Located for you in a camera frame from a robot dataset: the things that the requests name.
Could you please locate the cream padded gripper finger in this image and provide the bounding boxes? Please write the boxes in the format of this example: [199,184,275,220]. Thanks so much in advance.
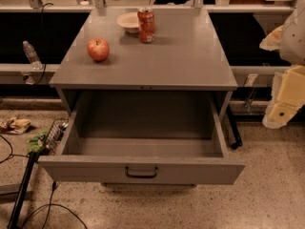
[262,73,297,129]
[259,26,283,52]

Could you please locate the grey top drawer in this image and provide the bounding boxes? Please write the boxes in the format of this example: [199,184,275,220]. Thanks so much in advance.
[39,91,244,185]

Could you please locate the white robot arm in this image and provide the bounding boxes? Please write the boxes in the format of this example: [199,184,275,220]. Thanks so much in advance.
[259,0,305,129]

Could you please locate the grey metal drawer cabinet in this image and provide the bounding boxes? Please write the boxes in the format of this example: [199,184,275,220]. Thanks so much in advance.
[49,7,239,189]

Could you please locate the black right table leg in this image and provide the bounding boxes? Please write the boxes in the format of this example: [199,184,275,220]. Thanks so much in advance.
[226,106,243,150]

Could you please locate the red soda can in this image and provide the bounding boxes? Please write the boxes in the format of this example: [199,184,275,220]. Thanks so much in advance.
[137,8,155,43]

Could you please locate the white paper bowl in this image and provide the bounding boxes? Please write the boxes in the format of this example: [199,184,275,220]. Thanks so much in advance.
[116,12,139,33]

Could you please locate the red apple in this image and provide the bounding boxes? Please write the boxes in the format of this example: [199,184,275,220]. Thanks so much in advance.
[87,38,110,61]

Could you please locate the clear plastic water bottle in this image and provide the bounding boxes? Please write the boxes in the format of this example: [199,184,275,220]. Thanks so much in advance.
[23,41,43,71]

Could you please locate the green crumpled bag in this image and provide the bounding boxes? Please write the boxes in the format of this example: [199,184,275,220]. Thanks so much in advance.
[28,131,49,153]

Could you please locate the black metal stand leg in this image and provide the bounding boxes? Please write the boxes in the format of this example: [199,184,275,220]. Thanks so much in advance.
[7,153,39,229]

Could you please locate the crumpled snack wrapper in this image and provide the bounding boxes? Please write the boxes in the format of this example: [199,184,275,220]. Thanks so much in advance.
[0,117,31,135]

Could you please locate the black top drawer handle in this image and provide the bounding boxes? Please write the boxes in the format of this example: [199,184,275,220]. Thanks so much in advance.
[125,166,158,179]

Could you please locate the wire mesh basket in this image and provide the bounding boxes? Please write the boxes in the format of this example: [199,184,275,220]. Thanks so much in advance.
[43,119,69,155]

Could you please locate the black hanging cable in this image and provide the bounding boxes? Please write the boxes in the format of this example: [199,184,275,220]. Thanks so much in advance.
[33,2,55,85]

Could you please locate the black floor cable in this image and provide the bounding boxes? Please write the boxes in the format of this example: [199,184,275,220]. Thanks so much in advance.
[0,134,89,229]

